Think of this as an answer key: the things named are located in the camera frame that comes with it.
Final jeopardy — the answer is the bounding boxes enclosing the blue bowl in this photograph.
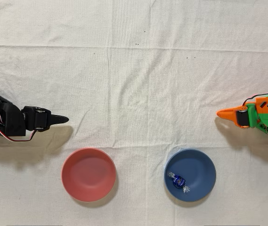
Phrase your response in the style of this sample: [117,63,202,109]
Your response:
[164,148,217,202]

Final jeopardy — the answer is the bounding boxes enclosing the thin servo cable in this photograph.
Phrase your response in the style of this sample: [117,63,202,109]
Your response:
[243,93,268,106]

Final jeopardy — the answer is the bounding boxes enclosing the red white black gripper cable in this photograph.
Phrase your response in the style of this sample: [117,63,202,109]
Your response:
[0,122,37,143]

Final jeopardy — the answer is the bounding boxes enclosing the pink bowl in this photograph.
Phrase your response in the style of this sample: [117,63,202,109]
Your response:
[61,147,117,202]

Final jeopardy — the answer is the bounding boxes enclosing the white tablecloth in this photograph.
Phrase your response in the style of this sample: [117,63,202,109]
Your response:
[0,0,268,226]

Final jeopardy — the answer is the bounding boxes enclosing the blue candy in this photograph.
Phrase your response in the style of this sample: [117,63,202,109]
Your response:
[167,171,191,194]

